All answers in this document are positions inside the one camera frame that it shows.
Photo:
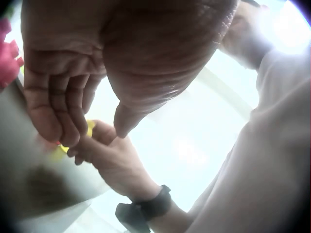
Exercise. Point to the person's body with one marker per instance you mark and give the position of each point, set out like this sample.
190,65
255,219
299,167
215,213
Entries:
267,150

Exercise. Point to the person's left ring finger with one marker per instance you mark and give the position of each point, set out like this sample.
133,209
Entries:
64,114

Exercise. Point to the person's left little finger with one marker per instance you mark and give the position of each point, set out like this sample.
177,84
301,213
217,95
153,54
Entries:
41,109

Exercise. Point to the person's left index finger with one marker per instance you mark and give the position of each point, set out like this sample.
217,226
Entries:
93,89

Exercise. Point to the black wrist band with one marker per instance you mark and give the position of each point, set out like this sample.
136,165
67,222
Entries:
148,205

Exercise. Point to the person's left middle finger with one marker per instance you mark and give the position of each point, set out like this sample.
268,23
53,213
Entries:
79,104

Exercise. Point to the yellow toy block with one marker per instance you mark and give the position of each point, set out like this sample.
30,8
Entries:
59,151

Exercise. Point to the person's right thumb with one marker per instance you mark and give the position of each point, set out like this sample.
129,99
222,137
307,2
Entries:
103,132

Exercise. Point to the person's right hand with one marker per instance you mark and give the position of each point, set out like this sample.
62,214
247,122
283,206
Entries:
121,165

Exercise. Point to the person's right fingers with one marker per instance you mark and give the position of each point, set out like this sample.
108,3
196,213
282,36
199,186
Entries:
80,151

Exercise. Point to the person's left hand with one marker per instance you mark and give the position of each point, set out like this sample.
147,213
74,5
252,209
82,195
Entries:
136,55

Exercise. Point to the pink toy blocks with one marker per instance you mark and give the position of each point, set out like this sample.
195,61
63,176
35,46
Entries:
8,60

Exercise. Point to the person's left thumb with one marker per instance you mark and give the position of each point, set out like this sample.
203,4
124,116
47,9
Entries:
124,121

